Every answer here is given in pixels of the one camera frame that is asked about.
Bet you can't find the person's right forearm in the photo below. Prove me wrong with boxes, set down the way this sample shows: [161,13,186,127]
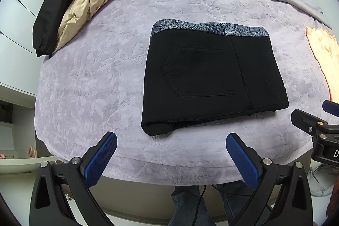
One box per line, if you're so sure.
[325,184,339,219]

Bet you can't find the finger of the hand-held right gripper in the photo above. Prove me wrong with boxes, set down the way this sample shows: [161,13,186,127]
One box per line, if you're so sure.
[291,109,322,136]
[322,100,339,118]

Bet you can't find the black cable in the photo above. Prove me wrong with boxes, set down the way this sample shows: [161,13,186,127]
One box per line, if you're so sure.
[189,186,208,226]

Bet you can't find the person's right leg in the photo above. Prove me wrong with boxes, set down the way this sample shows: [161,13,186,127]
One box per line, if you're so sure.
[218,182,256,226]

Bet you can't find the white shelf unit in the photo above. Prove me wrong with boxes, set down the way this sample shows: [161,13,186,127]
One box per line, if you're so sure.
[0,83,63,167]

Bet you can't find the beige padded jacket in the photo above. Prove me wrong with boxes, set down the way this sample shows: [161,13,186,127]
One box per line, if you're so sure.
[53,0,151,53]

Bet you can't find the lilac embossed blanket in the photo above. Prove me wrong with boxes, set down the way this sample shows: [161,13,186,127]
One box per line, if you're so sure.
[33,0,337,185]

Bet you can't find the peach cloth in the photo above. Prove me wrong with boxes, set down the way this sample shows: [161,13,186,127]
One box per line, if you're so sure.
[305,26,339,107]

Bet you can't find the black pants with patterned lining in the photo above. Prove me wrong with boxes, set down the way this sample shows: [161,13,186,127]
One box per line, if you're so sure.
[141,19,289,138]

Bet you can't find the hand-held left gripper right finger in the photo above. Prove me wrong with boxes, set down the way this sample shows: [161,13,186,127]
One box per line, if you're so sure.
[226,132,310,226]

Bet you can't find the black jacket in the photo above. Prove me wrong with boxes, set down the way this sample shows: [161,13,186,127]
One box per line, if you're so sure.
[32,0,106,58]

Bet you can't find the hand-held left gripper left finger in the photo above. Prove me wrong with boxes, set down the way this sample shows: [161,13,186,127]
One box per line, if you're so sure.
[30,131,118,226]

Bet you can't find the grey bag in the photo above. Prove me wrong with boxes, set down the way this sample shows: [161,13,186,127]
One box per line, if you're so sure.
[307,165,335,197]

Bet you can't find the person's leg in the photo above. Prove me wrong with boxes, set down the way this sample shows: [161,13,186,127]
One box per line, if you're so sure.
[218,182,256,226]
[168,185,203,226]

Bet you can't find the person's left leg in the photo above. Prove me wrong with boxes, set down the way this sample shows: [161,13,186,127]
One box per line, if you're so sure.
[168,185,203,226]

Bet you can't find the white wardrobe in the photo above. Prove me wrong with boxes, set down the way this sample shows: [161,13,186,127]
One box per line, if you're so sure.
[0,0,64,97]

